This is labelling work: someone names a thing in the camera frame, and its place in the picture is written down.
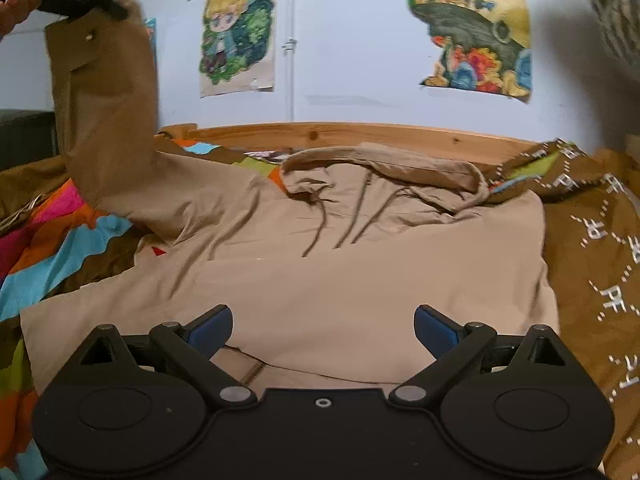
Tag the beige hooded sweatshirt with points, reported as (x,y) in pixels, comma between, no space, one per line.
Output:
(322,270)

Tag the colourful striped bed cover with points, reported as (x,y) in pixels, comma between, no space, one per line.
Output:
(56,243)

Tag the white wall conduit pipe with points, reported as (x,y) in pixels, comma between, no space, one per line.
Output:
(289,49)

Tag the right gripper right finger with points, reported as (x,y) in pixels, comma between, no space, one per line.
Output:
(455,348)

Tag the dark cabinet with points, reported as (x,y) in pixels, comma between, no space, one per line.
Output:
(26,136)

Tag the cartoon girl wall poster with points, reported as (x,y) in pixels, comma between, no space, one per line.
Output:
(237,49)

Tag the person's left hand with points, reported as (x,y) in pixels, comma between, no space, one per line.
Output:
(14,12)

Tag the wooden bed frame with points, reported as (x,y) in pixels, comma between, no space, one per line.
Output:
(286,136)

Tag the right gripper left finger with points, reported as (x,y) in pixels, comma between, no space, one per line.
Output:
(188,349)

